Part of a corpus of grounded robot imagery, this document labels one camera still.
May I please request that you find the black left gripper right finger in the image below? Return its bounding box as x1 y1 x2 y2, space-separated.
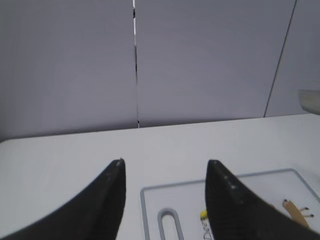
205 159 320 240

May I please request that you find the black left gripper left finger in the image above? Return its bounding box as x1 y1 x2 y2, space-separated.
4 158 126 240

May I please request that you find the yellow plastic banana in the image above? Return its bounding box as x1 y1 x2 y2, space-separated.
200 210 208 219

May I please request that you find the white grey-rimmed cutting board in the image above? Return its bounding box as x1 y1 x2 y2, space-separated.
140 168 320 240

